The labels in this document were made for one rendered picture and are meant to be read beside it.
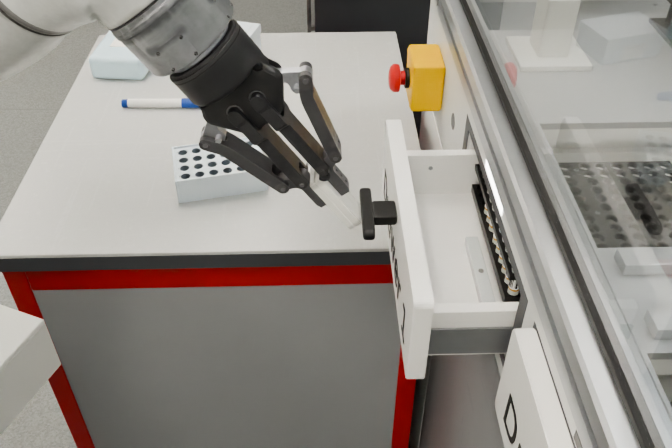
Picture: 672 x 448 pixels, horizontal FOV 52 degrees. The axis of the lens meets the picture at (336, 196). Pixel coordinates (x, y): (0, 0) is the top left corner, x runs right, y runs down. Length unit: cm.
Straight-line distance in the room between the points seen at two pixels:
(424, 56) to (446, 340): 46
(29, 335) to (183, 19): 36
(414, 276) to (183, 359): 54
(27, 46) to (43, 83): 235
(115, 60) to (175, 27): 71
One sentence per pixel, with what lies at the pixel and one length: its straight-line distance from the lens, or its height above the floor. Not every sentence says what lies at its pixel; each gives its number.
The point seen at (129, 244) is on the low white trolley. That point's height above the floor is 76.
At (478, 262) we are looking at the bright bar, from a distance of 75.
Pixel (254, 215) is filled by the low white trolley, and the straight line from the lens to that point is 94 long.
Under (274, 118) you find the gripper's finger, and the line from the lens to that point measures 62.
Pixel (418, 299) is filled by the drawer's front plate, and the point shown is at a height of 93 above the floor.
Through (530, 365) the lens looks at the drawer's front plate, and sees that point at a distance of 57.
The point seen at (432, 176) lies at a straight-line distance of 83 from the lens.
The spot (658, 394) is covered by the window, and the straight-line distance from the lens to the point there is 45.
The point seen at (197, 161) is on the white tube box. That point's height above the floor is 80.
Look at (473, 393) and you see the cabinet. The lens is 85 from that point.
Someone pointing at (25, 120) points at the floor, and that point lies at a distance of 276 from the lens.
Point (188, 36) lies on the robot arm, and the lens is 56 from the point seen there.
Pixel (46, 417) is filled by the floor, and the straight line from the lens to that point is 176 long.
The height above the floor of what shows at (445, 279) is 84.
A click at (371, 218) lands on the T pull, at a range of 69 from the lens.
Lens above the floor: 136
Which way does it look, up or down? 39 degrees down
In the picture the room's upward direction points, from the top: straight up
